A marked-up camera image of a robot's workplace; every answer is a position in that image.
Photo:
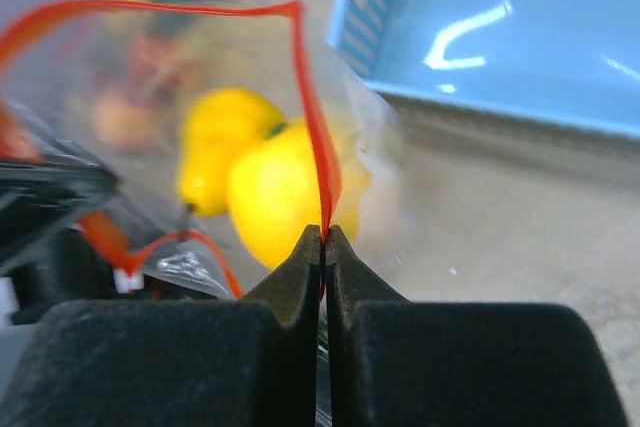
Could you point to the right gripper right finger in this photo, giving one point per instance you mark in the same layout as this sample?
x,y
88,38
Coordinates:
x,y
394,362

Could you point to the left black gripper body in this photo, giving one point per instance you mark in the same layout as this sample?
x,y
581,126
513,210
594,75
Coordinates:
x,y
53,235

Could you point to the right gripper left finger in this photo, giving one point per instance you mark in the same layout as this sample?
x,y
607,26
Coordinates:
x,y
250,362

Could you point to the red yellow peach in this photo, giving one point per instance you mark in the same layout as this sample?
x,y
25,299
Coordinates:
x,y
123,125

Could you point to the clear zip bag orange zipper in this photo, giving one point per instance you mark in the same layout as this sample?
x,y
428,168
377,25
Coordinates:
x,y
148,70

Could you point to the blue plastic basket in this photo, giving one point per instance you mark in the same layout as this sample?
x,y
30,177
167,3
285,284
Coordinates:
x,y
573,63

